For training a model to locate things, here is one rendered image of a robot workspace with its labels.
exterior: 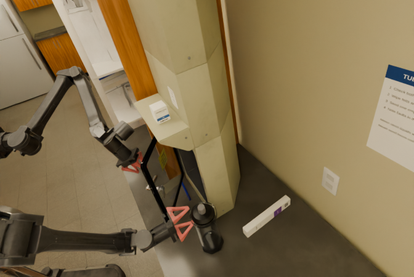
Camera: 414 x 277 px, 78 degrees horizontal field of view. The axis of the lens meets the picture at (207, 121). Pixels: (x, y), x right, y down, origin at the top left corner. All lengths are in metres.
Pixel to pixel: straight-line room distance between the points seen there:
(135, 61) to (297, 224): 0.99
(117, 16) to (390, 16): 0.85
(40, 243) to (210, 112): 0.59
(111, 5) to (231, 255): 1.09
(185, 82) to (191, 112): 0.11
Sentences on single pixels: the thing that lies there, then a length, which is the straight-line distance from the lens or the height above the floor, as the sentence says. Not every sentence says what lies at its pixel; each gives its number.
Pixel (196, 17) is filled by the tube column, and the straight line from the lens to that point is 0.77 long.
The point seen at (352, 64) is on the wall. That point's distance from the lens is 0.84.
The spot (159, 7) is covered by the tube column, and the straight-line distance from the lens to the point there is 0.72.
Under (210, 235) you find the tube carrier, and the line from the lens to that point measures 1.11.
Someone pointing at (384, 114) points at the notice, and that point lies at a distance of 0.85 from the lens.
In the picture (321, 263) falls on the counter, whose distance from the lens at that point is 1.22.
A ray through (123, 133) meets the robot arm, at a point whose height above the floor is 1.45.
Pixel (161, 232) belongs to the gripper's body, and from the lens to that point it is 0.99.
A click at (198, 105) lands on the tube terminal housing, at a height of 1.58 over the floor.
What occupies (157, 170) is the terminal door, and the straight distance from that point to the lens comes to 1.12.
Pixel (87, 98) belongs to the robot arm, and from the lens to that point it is 1.27.
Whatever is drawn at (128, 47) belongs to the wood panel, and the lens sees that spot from 1.10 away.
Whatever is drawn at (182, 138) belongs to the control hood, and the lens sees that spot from 0.89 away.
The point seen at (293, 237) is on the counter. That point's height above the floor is 0.94.
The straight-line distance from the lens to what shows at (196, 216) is 1.04.
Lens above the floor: 2.04
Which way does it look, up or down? 36 degrees down
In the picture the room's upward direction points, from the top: 12 degrees counter-clockwise
